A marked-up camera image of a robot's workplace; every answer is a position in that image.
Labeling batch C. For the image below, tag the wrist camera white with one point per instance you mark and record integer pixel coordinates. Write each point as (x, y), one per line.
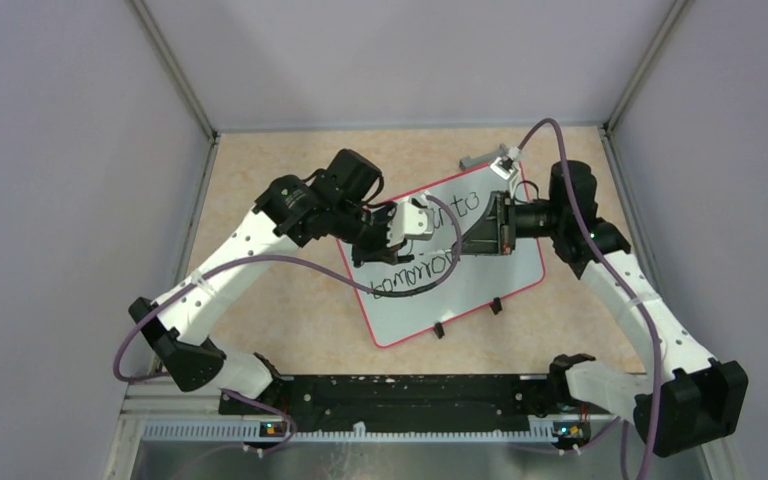
(412, 219)
(506, 163)

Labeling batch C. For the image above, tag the pink framed whiteboard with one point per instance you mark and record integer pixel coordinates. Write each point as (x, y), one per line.
(476, 281)

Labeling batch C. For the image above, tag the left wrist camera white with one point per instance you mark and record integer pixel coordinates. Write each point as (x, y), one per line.
(412, 219)

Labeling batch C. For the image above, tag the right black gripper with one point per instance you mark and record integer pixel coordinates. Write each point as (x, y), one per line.
(489, 236)

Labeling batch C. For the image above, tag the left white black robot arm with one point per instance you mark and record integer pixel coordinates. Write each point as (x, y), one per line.
(290, 213)

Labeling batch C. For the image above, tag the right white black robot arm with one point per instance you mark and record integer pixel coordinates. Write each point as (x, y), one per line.
(688, 397)

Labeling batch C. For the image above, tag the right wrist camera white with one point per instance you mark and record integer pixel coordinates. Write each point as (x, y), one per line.
(506, 163)

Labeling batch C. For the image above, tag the black whiteboard foot clip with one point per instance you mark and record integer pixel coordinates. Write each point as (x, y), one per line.
(438, 330)
(496, 306)

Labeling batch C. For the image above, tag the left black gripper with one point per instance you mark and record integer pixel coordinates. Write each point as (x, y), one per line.
(379, 252)

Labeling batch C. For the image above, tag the grey whiteboard eraser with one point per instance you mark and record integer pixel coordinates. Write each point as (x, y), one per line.
(470, 162)

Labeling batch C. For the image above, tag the white slotted cable duct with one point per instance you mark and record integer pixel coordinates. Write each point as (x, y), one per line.
(248, 431)

